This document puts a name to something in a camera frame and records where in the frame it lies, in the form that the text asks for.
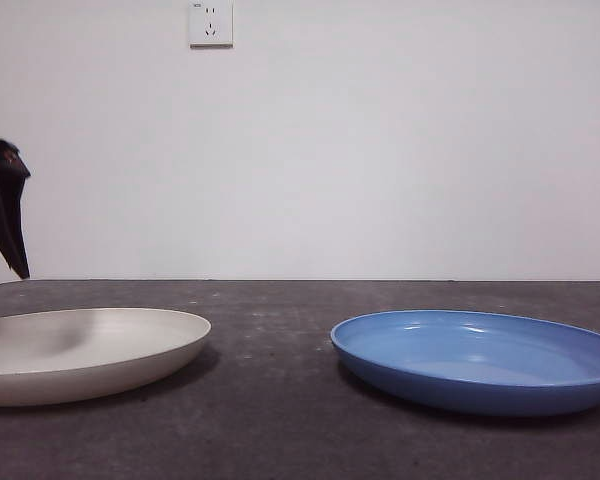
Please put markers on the white wall socket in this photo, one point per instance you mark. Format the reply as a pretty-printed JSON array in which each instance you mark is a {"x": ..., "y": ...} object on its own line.
[{"x": 211, "y": 25}]

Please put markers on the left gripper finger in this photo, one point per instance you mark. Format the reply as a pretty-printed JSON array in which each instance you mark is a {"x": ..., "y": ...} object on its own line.
[{"x": 5, "y": 200}]

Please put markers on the white round plate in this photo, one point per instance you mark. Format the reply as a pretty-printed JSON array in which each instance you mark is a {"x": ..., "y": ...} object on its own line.
[{"x": 105, "y": 360}]

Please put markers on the blue round plate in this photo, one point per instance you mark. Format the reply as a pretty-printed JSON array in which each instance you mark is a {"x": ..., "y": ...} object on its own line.
[{"x": 455, "y": 390}]

